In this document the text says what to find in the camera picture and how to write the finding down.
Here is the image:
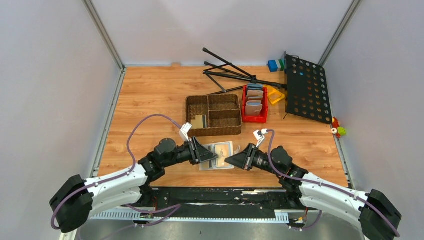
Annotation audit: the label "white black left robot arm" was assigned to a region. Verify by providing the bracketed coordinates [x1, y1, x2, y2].
[49, 137, 219, 233]

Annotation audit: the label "red plastic bin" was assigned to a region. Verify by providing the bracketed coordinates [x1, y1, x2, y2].
[241, 83, 269, 124]

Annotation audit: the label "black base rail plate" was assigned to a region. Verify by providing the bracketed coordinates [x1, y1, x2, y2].
[120, 186, 319, 220]

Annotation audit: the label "brown wicker divided basket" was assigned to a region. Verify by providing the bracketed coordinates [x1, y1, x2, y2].
[186, 94, 242, 137]

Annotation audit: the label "black folding music stand legs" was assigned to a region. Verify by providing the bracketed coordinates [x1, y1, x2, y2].
[202, 47, 288, 95]

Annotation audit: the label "yellow transparent tray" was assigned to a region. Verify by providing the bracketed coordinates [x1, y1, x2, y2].
[265, 85, 286, 105]

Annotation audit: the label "card holders in red bin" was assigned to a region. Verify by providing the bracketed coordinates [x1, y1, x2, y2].
[245, 83, 264, 116]

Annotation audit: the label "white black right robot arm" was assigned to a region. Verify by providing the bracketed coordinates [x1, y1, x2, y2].
[225, 143, 402, 240]

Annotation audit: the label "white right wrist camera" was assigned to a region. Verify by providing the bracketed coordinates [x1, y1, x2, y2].
[253, 128, 268, 148]

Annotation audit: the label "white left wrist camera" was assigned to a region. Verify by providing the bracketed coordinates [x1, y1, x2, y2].
[179, 122, 192, 142]

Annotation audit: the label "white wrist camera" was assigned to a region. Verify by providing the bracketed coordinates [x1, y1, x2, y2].
[253, 128, 268, 148]
[179, 122, 192, 142]

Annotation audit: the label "blue green toy block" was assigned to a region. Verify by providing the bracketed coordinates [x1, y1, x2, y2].
[267, 59, 286, 73]

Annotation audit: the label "gold card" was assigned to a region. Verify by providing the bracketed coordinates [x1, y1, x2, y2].
[214, 142, 233, 161]

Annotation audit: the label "black perforated music stand desk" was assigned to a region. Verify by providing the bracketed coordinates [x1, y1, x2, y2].
[284, 53, 333, 124]

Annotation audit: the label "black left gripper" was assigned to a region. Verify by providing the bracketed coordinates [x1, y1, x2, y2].
[163, 136, 219, 168]

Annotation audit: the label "gold credit cards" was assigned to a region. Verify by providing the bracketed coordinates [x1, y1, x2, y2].
[190, 114, 209, 130]

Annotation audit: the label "white card holder wallet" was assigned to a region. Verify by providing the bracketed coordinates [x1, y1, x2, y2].
[199, 141, 240, 171]

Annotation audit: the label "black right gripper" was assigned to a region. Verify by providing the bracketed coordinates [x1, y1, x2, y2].
[224, 143, 282, 177]

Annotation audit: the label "red green small toy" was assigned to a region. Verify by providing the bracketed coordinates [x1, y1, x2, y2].
[331, 117, 347, 139]

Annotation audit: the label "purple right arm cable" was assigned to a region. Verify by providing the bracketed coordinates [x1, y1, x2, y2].
[264, 129, 401, 239]

